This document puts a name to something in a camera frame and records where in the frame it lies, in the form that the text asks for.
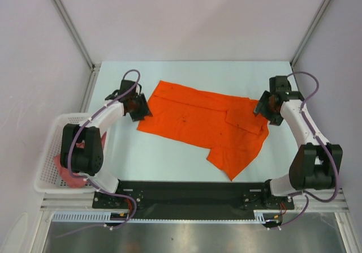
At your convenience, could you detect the aluminium frame rail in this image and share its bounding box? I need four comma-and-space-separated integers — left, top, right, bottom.
40, 191, 349, 213

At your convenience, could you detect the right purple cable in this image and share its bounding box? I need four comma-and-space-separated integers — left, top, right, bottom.
265, 71, 339, 231

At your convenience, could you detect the purple cable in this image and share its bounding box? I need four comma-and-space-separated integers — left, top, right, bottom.
265, 71, 339, 231
55, 70, 142, 238

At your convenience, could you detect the white plastic basket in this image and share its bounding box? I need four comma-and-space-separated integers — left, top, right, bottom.
34, 113, 113, 194

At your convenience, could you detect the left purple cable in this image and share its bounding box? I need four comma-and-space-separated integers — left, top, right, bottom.
55, 70, 142, 238

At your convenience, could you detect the left aluminium frame post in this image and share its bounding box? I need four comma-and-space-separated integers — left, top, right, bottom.
51, 0, 100, 112

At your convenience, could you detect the right aluminium frame post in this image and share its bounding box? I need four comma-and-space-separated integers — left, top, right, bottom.
290, 0, 333, 70

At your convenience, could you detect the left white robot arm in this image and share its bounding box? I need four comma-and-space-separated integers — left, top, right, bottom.
60, 79, 152, 208

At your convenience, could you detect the pink t shirt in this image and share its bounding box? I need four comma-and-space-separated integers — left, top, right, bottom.
53, 132, 106, 188

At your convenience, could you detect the white cable duct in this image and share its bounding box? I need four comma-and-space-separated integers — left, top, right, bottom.
53, 209, 285, 224

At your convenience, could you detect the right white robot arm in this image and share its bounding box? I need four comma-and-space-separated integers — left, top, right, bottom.
253, 76, 343, 208

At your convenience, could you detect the aluminium frame post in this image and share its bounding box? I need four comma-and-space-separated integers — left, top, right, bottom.
290, 0, 333, 70
51, 0, 100, 112

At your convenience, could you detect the orange t shirt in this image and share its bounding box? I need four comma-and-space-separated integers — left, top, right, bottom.
137, 81, 269, 180

